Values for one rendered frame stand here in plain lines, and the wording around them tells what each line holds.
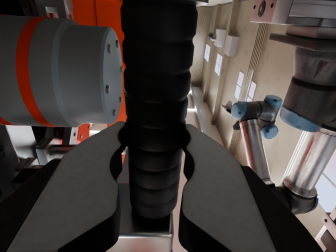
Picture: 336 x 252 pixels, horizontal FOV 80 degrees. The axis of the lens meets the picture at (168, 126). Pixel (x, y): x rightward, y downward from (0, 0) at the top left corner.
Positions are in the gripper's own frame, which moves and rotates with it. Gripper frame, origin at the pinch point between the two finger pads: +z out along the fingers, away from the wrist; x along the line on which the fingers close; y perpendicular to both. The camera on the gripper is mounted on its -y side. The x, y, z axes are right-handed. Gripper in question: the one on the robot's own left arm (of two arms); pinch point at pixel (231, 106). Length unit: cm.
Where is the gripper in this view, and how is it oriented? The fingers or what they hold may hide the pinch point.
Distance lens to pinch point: 129.0
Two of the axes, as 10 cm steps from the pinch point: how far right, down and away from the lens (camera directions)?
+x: -9.5, -0.5, -3.0
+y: 1.9, -8.7, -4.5
